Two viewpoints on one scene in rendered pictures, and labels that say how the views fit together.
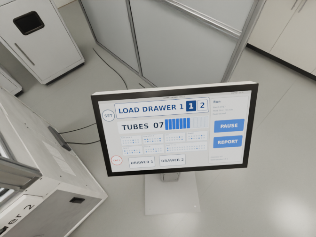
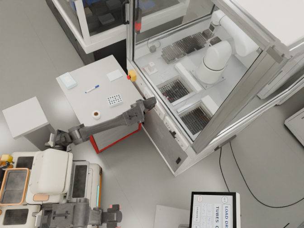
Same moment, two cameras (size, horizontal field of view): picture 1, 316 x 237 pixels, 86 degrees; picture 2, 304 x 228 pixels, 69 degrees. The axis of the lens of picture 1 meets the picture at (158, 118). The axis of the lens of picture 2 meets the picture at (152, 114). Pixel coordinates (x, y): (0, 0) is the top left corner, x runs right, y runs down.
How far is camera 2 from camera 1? 91 cm
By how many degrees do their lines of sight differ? 38
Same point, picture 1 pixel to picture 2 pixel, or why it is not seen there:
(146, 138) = (210, 219)
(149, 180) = (181, 213)
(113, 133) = (214, 200)
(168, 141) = not seen: outside the picture
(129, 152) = (203, 207)
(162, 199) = (164, 221)
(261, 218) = not seen: outside the picture
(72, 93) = (274, 148)
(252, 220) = not seen: outside the picture
